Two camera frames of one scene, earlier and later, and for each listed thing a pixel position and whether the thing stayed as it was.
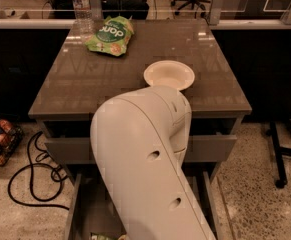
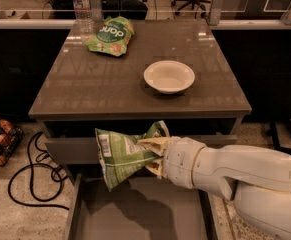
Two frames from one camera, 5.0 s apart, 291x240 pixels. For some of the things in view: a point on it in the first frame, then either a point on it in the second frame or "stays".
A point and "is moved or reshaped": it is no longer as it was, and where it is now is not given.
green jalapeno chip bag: x=100 y=237 is moved or reshaped
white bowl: x=171 y=73 stays
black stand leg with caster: x=281 y=180 stays
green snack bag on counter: x=112 y=37 stays
